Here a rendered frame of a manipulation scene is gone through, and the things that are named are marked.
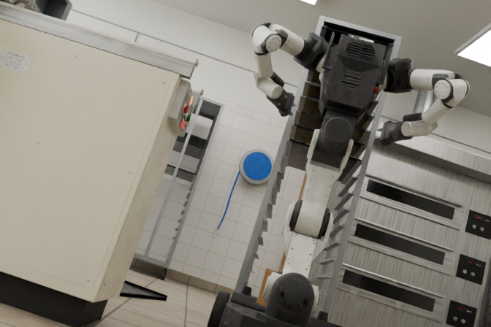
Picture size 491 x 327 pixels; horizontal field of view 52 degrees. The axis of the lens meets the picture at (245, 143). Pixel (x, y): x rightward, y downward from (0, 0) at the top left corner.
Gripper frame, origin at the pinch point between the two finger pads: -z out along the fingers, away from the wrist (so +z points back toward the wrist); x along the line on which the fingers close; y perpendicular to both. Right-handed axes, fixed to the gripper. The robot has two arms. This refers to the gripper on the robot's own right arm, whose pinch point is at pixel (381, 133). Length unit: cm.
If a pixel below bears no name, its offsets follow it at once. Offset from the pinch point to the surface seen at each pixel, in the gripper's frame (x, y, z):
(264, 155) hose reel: 46, -92, -310
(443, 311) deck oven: -59, -243, -159
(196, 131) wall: 52, -22, -353
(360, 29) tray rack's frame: 67, 6, -34
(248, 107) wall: 99, -66, -336
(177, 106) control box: -39, 108, 33
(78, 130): -58, 134, 25
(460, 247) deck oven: 2, -246, -158
